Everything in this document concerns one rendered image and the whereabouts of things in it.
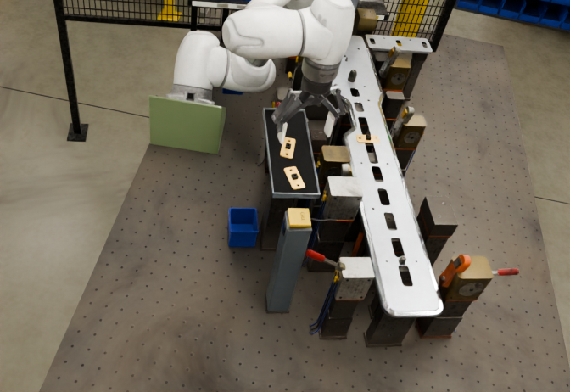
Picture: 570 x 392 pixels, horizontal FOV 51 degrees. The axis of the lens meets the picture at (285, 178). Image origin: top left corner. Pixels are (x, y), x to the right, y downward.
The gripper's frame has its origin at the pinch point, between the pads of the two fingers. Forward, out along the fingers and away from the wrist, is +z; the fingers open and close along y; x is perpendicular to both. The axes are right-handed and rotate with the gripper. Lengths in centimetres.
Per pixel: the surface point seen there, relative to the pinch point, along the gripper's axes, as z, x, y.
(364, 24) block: 31, 91, 68
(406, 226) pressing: 34, -14, 36
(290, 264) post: 35.8, -17.2, -4.3
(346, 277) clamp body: 27.6, -29.8, 6.5
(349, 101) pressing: 33, 46, 42
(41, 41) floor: 135, 244, -68
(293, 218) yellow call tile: 17.7, -14.2, -5.2
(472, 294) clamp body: 36, -40, 46
